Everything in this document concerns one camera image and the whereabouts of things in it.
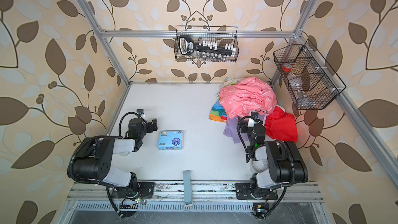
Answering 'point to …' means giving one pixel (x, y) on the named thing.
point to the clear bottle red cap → (297, 85)
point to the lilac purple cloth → (231, 129)
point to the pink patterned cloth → (248, 95)
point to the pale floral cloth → (228, 81)
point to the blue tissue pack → (170, 140)
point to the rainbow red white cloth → (279, 125)
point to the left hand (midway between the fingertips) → (148, 118)
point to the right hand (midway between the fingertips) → (248, 118)
